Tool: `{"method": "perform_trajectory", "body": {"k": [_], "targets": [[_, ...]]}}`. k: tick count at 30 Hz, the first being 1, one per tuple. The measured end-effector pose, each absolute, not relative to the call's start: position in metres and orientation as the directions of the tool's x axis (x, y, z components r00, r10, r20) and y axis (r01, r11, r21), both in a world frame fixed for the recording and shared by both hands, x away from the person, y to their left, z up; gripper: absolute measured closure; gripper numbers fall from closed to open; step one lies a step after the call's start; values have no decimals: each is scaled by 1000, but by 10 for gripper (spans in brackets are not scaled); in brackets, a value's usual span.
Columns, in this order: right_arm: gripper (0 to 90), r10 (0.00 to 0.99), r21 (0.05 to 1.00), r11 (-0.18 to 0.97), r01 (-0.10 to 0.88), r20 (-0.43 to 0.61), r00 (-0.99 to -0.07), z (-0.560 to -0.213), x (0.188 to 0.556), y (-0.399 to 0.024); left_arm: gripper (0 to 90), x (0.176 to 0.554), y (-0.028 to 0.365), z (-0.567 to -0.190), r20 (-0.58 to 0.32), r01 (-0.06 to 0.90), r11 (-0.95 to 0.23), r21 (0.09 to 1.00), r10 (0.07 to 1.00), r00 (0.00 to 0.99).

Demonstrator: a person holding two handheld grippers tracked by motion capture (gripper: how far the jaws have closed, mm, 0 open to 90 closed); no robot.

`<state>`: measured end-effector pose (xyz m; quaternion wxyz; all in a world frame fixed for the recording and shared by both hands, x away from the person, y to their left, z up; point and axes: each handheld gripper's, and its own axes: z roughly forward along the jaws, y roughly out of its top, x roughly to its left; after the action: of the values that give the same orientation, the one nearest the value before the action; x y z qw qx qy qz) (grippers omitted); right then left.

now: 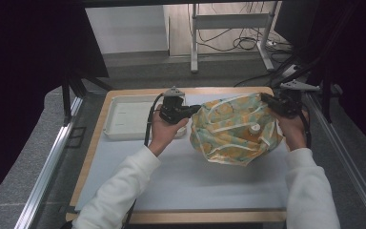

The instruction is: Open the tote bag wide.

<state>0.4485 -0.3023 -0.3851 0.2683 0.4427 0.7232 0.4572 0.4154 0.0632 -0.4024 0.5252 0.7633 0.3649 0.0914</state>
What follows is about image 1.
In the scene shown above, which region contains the white metal desk frame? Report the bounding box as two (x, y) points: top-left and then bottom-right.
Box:
(189, 0), (283, 74)

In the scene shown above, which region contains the white table mat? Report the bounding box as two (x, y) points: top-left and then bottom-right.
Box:
(74, 92), (291, 213)

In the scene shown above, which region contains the person's left hand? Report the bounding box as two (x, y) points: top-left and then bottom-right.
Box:
(147, 103), (191, 157)

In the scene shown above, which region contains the tangle of black floor cables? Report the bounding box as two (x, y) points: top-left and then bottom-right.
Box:
(195, 2), (295, 54)

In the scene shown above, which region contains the aluminium rail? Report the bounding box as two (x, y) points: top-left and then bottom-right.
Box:
(306, 92), (366, 229)
(13, 95), (86, 229)

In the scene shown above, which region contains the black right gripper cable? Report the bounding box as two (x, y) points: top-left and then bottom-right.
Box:
(297, 109), (313, 150)

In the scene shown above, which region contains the white plastic tray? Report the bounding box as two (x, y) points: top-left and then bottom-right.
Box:
(102, 94), (188, 142)

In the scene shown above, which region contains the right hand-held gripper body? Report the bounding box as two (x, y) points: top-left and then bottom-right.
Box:
(270, 79), (321, 120)

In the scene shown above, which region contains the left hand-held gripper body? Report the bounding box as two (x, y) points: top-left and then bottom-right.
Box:
(157, 86), (193, 125)

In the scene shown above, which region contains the white power strip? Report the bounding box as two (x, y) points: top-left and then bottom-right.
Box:
(278, 63), (300, 79)

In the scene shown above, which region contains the wooden table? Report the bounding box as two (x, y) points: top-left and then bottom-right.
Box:
(65, 86), (299, 224)

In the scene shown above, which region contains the yellow green floral cloth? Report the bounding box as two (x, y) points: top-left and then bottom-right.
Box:
(188, 92), (285, 167)

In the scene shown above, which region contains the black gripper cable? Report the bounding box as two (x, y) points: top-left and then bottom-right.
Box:
(297, 109), (313, 150)
(122, 93), (167, 229)

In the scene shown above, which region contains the person's right hand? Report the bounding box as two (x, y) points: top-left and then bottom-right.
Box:
(274, 107), (310, 153)

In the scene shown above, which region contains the black metal stand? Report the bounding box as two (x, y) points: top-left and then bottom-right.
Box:
(270, 0), (365, 125)
(61, 68), (114, 127)

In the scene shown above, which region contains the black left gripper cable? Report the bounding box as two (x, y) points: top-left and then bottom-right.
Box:
(122, 93), (167, 229)

